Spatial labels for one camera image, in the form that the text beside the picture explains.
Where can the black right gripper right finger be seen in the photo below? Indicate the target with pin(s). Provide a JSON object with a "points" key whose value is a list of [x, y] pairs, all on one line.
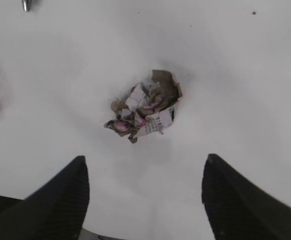
{"points": [[239, 210]]}

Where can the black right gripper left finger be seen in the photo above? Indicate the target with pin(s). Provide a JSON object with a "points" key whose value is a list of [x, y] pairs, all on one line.
{"points": [[56, 211]]}

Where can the brown paper scrap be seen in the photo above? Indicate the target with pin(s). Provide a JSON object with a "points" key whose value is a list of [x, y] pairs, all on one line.
{"points": [[149, 107]]}

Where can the beige grip pen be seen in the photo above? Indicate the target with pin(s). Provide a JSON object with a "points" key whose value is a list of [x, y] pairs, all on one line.
{"points": [[31, 5]]}

